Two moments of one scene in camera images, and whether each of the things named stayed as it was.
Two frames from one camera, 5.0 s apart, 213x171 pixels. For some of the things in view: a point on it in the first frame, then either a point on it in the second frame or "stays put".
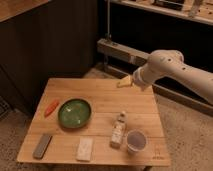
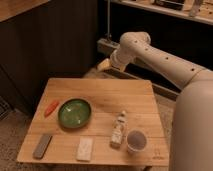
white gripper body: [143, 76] to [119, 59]
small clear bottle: [118, 131] stays put
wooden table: [96, 122] stays put
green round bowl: [74, 113] stays put
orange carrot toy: [51, 108] stays put
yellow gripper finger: [127, 81] to [105, 64]
